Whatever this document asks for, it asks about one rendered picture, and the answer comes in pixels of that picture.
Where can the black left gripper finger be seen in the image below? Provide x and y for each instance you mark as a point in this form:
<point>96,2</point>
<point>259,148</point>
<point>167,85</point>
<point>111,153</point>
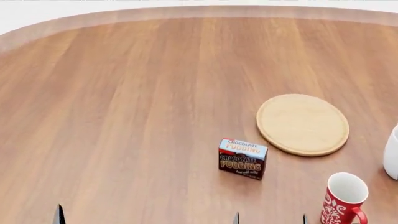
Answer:
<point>59,217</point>

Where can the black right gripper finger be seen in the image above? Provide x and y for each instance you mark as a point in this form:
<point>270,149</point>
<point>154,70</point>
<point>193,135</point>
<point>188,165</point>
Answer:
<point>236,220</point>
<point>305,221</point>

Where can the chocolate pudding box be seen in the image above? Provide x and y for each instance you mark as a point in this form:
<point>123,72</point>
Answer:
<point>242,161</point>

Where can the round wooden plate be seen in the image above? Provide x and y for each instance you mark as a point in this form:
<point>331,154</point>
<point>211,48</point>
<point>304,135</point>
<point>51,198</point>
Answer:
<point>303,124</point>

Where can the red patterned mug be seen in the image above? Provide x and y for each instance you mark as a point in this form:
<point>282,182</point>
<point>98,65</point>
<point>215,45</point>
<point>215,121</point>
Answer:
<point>342,200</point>

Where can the white mug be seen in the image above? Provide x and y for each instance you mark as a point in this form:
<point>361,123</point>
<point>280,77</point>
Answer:
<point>391,156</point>

